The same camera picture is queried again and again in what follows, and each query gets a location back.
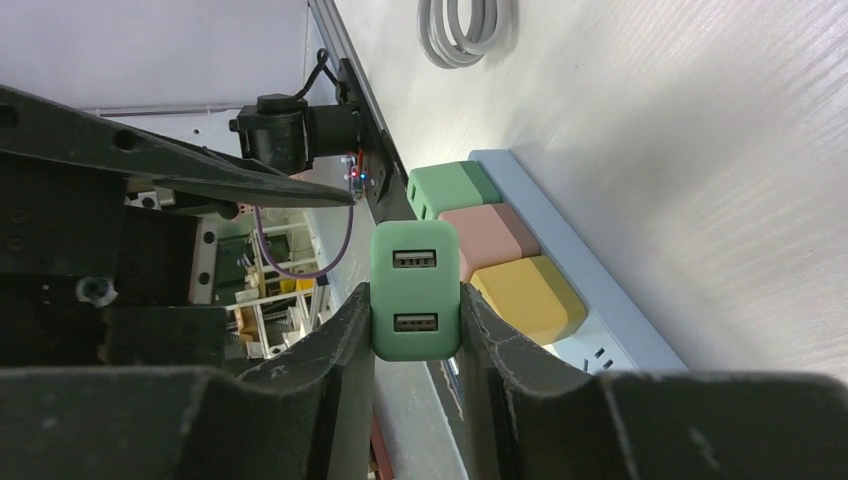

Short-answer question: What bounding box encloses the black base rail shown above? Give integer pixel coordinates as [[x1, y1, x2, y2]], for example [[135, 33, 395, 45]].
[[338, 58, 416, 224]]

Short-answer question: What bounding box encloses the yellow plug on blue strip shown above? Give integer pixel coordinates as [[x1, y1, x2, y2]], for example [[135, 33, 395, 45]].
[[471, 255, 588, 345]]

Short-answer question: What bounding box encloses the green plug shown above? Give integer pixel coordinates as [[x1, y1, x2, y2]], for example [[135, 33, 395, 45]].
[[407, 161, 502, 220], [370, 220, 461, 362]]

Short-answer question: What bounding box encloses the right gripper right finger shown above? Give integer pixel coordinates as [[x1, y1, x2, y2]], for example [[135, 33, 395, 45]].
[[458, 285, 847, 479]]

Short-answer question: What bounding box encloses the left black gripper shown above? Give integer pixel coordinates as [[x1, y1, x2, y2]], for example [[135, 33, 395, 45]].
[[1, 85, 354, 367]]

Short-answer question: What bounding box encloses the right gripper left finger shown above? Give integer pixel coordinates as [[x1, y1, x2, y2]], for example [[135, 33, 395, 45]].
[[1, 283, 375, 479]]

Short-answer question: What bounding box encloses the long blue power strip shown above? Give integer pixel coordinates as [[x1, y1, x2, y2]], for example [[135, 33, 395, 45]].
[[468, 149, 687, 374]]

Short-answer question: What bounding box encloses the pink plug on blue strip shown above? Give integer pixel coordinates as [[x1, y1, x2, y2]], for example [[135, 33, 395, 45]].
[[438, 203, 540, 282]]

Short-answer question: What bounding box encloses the grey cable of white strip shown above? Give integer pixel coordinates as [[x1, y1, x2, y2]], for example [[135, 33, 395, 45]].
[[417, 0, 515, 70]]

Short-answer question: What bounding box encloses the green plug on blue strip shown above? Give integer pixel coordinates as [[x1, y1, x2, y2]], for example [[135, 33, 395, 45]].
[[407, 161, 502, 220]]

